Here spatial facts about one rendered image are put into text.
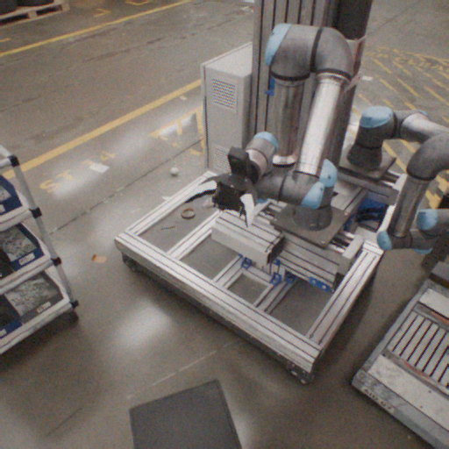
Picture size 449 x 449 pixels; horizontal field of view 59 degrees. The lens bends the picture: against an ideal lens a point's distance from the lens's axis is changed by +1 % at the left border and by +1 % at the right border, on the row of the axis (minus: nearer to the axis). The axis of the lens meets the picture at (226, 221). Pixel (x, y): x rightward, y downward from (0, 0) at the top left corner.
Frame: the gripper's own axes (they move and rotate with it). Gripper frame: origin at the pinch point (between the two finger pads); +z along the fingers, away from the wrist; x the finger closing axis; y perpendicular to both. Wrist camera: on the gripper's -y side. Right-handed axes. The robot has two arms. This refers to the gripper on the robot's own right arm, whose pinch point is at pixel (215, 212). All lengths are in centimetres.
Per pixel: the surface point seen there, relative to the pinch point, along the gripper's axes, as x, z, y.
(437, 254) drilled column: -92, -134, 100
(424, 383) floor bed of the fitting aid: -90, -53, 106
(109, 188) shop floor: 129, -127, 143
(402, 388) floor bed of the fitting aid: -82, -46, 106
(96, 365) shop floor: 51, -6, 132
